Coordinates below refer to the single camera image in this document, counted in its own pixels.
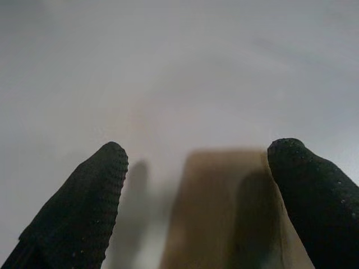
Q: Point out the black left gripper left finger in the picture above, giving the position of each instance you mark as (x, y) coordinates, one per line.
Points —
(81, 207)

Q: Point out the brown cardboard piece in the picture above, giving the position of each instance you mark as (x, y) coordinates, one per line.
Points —
(213, 213)

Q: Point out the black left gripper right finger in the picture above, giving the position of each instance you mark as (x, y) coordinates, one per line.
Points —
(317, 201)

